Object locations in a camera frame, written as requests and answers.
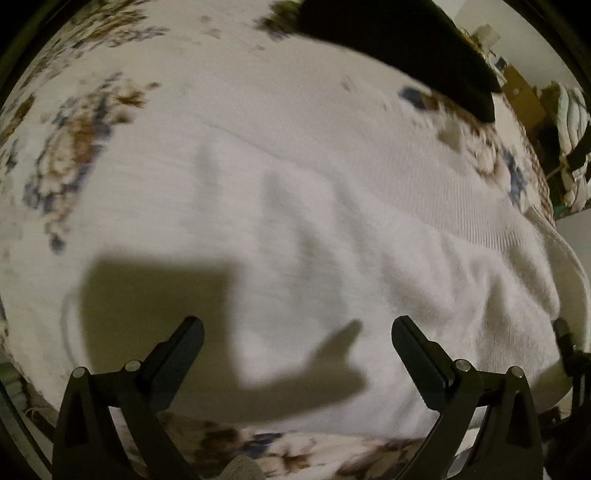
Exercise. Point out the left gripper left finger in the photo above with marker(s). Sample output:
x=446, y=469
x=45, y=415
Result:
x=86, y=443

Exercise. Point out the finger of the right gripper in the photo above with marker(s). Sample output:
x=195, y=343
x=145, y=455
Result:
x=564, y=343

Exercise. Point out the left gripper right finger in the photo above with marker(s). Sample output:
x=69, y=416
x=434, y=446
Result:
x=487, y=426

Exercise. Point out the cardboard box by nightstand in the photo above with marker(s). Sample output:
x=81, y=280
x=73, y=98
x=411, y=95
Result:
x=524, y=102

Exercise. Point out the floral bed blanket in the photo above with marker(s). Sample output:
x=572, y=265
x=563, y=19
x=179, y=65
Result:
x=69, y=138

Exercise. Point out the beige table lamp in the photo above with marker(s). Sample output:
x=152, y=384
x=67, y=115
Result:
x=486, y=36

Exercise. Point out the black folded garment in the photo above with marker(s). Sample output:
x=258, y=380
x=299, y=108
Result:
x=416, y=37

